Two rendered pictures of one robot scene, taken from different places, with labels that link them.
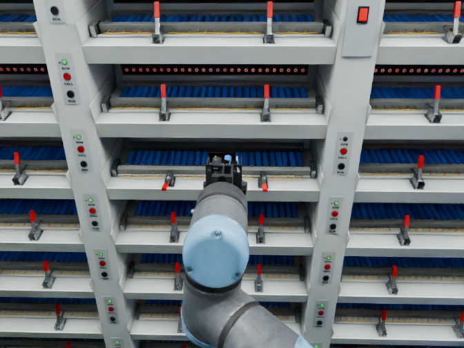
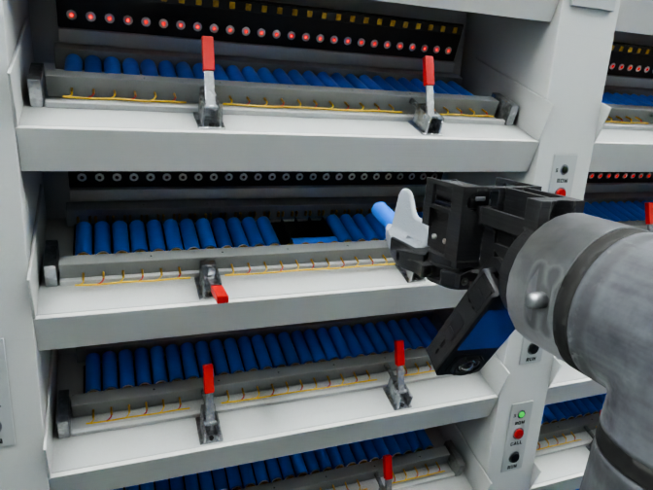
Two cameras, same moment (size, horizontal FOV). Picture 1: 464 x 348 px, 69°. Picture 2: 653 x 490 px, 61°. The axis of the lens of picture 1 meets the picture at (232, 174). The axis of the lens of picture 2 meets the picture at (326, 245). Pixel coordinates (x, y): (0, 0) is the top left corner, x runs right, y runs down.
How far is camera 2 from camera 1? 44 cm
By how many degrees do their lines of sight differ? 23
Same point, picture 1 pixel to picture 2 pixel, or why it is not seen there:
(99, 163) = (21, 248)
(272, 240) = (420, 398)
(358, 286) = (550, 463)
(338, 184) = not seen: hidden behind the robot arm
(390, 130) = (625, 155)
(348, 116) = (570, 124)
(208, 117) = (308, 123)
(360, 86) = (592, 67)
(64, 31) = not seen: outside the picture
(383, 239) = not seen: hidden behind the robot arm
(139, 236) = (116, 443)
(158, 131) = (196, 154)
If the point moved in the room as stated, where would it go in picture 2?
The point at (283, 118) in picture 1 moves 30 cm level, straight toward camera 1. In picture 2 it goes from (457, 129) to (635, 162)
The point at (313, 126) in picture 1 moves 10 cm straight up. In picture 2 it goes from (515, 143) to (528, 61)
